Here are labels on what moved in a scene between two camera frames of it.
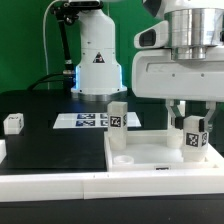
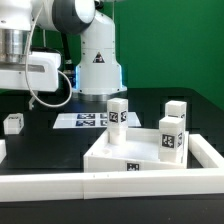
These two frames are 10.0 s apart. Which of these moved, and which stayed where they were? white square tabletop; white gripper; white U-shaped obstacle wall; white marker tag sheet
Moved: white gripper; white square tabletop
Stayed: white U-shaped obstacle wall; white marker tag sheet
